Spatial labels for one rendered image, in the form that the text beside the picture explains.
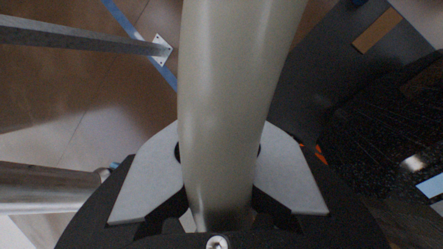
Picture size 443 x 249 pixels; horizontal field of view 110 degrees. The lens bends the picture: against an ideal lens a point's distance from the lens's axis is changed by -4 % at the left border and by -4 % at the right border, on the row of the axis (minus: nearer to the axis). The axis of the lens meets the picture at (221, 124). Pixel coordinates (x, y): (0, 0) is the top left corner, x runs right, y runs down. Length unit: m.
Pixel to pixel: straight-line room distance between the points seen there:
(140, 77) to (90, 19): 0.78
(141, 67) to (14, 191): 1.48
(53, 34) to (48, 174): 0.71
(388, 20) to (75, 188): 1.64
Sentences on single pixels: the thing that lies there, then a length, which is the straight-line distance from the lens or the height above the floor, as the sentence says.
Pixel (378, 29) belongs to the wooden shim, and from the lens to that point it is 1.44.
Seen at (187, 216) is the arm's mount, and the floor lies 0.89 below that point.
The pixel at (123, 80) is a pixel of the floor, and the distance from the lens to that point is 2.03.
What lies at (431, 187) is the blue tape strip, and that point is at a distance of 0.74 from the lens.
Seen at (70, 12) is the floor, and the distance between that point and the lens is 2.57.
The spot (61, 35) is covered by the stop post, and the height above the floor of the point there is 0.79.
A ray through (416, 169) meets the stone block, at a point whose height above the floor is 0.79.
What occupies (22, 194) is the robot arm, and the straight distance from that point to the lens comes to 0.56.
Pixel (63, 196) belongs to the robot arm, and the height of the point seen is 1.17.
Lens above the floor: 1.34
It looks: 64 degrees down
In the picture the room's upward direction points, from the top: 134 degrees counter-clockwise
